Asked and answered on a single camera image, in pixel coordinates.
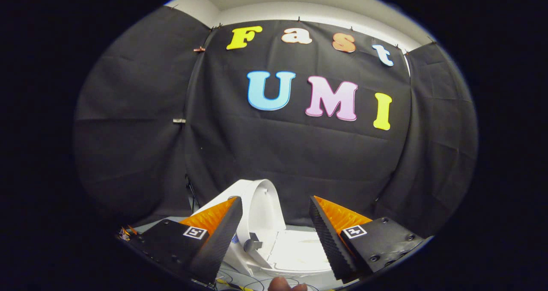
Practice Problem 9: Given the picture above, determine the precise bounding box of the white toilet seat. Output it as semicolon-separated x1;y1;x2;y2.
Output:
263;230;334;275

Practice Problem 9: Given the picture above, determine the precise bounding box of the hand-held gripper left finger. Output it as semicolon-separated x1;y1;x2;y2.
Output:
121;196;243;285

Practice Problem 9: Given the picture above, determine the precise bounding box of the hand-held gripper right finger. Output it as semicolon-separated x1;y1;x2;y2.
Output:
309;195;425;283

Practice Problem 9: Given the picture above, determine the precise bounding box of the thin black cable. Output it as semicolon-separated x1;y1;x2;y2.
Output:
216;273;319;291

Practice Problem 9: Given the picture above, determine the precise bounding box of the white toilet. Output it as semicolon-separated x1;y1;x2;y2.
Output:
193;179;337;280

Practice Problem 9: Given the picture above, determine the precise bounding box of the black backdrop cloth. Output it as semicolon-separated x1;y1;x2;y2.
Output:
73;5;478;240

